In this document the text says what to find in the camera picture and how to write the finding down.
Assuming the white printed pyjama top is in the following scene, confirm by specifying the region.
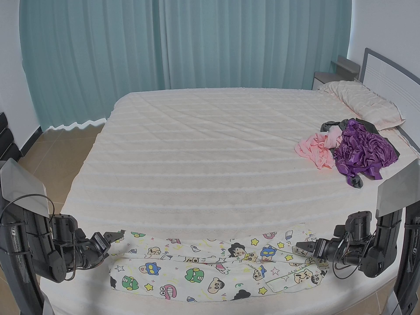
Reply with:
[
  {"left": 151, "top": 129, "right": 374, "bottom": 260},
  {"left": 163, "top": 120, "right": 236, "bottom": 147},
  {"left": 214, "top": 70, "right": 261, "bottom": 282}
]
[{"left": 108, "top": 222, "right": 331, "bottom": 303}]

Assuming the black chest of drawers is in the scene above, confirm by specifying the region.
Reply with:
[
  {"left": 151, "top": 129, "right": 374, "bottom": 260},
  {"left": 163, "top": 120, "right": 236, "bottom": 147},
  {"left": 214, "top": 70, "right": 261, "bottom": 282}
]
[{"left": 0, "top": 112, "right": 24, "bottom": 162}]

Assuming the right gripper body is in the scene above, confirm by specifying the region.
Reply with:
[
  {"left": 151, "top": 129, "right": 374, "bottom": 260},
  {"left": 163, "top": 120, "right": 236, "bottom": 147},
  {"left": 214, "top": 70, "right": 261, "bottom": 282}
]
[{"left": 312, "top": 238, "right": 336, "bottom": 259}]

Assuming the grey white bedside table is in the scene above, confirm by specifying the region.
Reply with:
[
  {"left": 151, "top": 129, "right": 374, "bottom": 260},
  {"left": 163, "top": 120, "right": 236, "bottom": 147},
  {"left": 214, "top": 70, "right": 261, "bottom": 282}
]
[{"left": 313, "top": 55, "right": 361, "bottom": 91}]

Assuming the pink garment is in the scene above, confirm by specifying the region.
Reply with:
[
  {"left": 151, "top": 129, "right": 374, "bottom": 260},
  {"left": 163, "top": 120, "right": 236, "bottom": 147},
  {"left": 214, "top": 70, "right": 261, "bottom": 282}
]
[{"left": 294, "top": 126, "right": 344, "bottom": 170}]

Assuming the blue-green curtain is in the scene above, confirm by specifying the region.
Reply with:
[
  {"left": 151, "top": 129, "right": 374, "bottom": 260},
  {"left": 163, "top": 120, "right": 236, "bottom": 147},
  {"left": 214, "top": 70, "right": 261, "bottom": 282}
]
[
  {"left": 19, "top": 0, "right": 165, "bottom": 133},
  {"left": 162, "top": 0, "right": 352, "bottom": 92}
]

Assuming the bed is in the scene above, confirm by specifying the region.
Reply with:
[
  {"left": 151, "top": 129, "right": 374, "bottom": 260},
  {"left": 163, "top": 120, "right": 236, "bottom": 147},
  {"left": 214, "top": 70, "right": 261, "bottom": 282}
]
[{"left": 37, "top": 47, "right": 420, "bottom": 315}]

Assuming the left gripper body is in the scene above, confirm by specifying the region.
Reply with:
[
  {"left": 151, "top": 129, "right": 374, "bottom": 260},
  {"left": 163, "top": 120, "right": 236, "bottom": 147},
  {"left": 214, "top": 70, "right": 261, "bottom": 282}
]
[{"left": 88, "top": 231, "right": 111, "bottom": 254}]

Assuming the dark grey garment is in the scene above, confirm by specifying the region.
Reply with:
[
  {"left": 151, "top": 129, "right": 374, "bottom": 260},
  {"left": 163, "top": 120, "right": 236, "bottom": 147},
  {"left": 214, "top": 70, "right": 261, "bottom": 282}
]
[{"left": 320, "top": 117, "right": 400, "bottom": 189}]

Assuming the cream pillow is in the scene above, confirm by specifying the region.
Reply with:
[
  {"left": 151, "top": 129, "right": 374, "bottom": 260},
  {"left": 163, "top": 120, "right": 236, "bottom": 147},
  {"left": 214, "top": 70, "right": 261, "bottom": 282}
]
[{"left": 317, "top": 80, "right": 407, "bottom": 131}]

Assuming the black cable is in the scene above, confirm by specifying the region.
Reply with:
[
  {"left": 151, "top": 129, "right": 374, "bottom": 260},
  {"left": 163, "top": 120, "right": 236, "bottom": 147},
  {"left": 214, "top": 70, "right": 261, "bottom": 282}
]
[
  {"left": 0, "top": 194, "right": 55, "bottom": 229},
  {"left": 332, "top": 255, "right": 361, "bottom": 280}
]

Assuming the purple satin garment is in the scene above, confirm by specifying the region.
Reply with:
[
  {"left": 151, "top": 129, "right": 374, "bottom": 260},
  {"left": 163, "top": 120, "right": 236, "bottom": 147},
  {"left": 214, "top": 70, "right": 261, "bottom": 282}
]
[{"left": 333, "top": 118, "right": 396, "bottom": 180}]

